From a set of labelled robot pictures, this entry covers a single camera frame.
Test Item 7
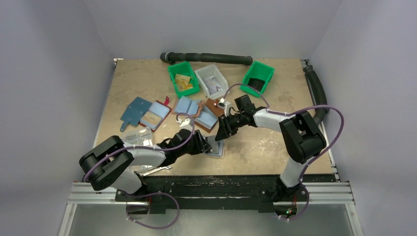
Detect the rear black corrugated hose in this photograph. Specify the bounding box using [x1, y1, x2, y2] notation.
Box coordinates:
[160, 52, 253, 66]

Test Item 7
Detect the brown open card holder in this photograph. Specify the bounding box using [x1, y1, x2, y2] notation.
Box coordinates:
[195, 98, 224, 133]

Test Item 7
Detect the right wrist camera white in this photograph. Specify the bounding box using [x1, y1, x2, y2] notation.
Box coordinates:
[217, 98, 232, 116]

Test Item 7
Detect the white translucent plastic bin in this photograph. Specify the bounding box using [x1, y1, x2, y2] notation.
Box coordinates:
[194, 64, 229, 100]

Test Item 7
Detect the silver wrench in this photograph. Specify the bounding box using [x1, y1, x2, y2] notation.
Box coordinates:
[139, 166, 172, 177]

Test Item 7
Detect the red open card holder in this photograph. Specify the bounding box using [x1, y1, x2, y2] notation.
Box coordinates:
[139, 96, 172, 132]

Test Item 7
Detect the right black corrugated hose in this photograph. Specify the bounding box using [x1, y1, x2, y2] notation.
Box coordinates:
[303, 65, 330, 126]

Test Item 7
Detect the blue card holder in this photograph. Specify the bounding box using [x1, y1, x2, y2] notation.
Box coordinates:
[120, 97, 152, 132]

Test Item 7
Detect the black card in bin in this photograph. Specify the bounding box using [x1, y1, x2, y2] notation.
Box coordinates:
[248, 78, 265, 92]

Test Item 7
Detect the black corrugated hose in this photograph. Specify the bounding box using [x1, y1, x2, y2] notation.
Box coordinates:
[160, 52, 253, 66]
[303, 65, 330, 126]

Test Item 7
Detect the small green plastic bin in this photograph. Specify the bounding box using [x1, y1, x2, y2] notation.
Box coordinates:
[242, 61, 275, 94]

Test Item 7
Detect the clear plastic box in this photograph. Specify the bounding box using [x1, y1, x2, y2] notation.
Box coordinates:
[121, 127, 153, 146]

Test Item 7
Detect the aluminium frame rail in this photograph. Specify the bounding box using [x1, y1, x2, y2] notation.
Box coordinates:
[59, 59, 365, 236]

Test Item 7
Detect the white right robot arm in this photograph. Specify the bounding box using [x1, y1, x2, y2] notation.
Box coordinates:
[215, 95, 327, 202]

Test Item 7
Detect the cream card holder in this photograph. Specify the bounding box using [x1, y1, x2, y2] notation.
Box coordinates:
[205, 136, 225, 158]

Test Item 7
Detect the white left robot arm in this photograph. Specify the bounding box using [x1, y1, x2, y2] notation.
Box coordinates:
[79, 129, 212, 201]

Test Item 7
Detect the gold card upper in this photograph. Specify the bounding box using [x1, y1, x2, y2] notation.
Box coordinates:
[174, 74, 191, 83]

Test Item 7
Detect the large green plastic bin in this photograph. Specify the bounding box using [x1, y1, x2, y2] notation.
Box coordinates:
[168, 61, 200, 98]

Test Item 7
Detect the pink open card holder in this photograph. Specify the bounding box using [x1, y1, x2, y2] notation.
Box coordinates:
[171, 96, 204, 118]

